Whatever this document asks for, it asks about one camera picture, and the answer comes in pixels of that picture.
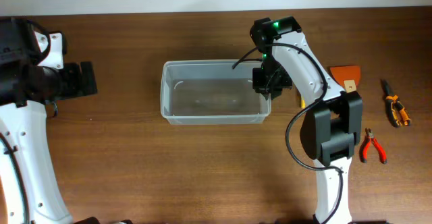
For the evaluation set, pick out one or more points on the orange black long-nose pliers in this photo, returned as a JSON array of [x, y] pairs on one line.
[[395, 110]]

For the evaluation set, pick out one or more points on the orange scraper with wooden handle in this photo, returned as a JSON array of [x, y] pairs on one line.
[[347, 76]]

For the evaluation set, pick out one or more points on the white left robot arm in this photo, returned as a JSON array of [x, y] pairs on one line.
[[33, 76]]

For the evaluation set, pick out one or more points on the clear box of coloured bits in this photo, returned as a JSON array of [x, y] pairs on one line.
[[300, 100]]

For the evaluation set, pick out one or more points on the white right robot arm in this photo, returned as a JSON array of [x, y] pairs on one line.
[[332, 116]]

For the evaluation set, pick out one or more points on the clear plastic container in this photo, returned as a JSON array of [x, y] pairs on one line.
[[210, 92]]

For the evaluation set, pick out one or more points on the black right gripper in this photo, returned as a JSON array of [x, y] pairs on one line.
[[266, 86]]

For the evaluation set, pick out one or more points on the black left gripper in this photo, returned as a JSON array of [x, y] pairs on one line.
[[88, 78]]

